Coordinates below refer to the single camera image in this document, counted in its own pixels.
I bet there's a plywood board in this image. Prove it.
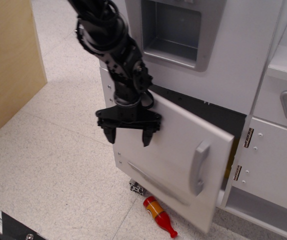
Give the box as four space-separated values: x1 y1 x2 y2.
0 0 47 129

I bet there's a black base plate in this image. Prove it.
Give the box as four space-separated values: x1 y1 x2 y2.
0 212 46 240

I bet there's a brass hinge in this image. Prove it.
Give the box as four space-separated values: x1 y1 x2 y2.
243 127 254 148
233 165 242 181

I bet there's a white toy kitchen cabinet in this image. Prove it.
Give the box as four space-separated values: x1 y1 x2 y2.
113 0 287 211

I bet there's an upper brass hinge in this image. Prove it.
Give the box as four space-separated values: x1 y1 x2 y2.
243 127 254 148

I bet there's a grey fridge door handle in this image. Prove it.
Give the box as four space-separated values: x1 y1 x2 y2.
188 141 210 196

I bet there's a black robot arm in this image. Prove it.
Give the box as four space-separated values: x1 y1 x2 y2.
69 0 162 147

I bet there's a red toy ketchup bottle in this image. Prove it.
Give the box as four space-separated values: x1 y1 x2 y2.
143 196 178 239

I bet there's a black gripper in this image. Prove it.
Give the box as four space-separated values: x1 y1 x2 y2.
95 104 162 147

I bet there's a grey ice dispenser recess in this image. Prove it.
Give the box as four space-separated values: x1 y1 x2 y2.
125 0 226 72

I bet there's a lower brass hinge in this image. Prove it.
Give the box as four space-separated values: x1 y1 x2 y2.
233 165 242 181

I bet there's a white low fridge door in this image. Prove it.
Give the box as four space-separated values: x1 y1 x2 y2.
113 94 234 233

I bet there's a yellow toy bottle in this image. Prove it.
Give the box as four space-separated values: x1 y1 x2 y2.
224 138 240 179

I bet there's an aluminium extrusion foot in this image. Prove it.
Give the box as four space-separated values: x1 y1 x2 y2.
129 178 147 196

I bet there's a white oven side cabinet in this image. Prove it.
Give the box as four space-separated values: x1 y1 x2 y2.
219 0 287 238

